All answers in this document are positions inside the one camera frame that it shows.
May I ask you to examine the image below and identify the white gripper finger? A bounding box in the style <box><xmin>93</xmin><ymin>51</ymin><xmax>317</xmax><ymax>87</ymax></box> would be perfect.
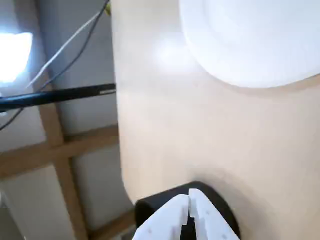
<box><xmin>188</xmin><ymin>188</ymin><xmax>238</xmax><ymax>240</ymax></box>
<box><xmin>131</xmin><ymin>193</ymin><xmax>190</xmax><ymax>240</ymax></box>

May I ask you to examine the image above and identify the black pot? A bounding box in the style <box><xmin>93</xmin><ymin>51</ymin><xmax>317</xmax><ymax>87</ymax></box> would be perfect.
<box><xmin>134</xmin><ymin>180</ymin><xmax>241</xmax><ymax>240</ymax></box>

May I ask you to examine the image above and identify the white paper plate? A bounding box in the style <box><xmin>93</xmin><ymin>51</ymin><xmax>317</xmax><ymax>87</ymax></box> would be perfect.
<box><xmin>178</xmin><ymin>0</ymin><xmax>320</xmax><ymax>89</ymax></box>

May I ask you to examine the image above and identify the black metal rod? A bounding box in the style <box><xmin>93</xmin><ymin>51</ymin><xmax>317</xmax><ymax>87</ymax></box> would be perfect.
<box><xmin>0</xmin><ymin>83</ymin><xmax>117</xmax><ymax>113</ymax></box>

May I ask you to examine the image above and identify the wooden frame furniture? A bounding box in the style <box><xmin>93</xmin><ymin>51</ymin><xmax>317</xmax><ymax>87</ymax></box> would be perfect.
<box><xmin>0</xmin><ymin>72</ymin><xmax>137</xmax><ymax>240</ymax></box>

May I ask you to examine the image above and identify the white thin cable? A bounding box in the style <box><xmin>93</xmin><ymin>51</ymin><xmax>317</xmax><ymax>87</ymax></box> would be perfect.
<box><xmin>26</xmin><ymin>0</ymin><xmax>111</xmax><ymax>89</ymax></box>

